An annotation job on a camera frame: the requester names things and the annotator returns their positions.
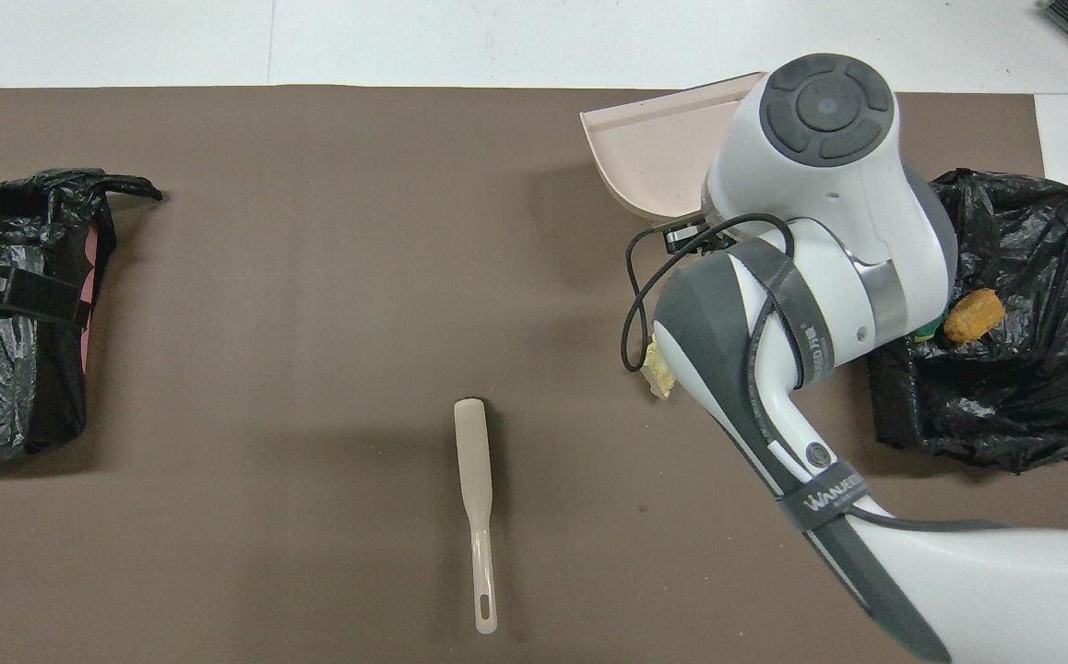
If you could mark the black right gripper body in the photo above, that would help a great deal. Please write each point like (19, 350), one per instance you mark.
(686, 237)

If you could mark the beige plastic dustpan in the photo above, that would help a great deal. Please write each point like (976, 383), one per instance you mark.
(654, 157)

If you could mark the yellow sponge green backing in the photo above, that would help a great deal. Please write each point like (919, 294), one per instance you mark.
(929, 327)

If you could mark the orange brown bread roll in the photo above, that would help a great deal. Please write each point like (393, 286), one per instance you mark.
(975, 315)

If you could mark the beige hand brush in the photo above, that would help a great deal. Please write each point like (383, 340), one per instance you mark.
(474, 452)

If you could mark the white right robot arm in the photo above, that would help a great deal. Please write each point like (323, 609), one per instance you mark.
(829, 184)

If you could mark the pink bin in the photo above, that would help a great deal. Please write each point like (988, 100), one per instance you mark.
(88, 249)

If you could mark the brown table mat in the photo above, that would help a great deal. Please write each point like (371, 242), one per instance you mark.
(313, 277)

